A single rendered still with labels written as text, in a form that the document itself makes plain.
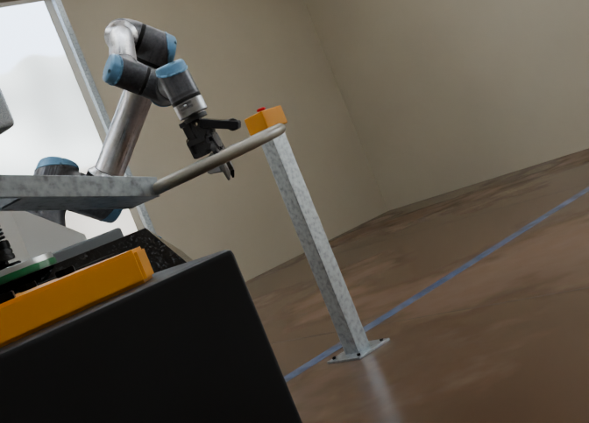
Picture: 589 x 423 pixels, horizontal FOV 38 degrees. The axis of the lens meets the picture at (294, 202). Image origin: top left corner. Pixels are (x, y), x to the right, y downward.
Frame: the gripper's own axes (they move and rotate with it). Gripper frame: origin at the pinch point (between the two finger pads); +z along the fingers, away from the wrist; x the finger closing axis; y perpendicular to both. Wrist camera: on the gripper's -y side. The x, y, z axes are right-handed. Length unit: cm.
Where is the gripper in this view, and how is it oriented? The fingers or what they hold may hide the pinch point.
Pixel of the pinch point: (231, 173)
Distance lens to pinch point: 254.0
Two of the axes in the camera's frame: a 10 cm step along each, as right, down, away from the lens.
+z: 4.4, 8.9, 0.8
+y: -8.9, 4.2, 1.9
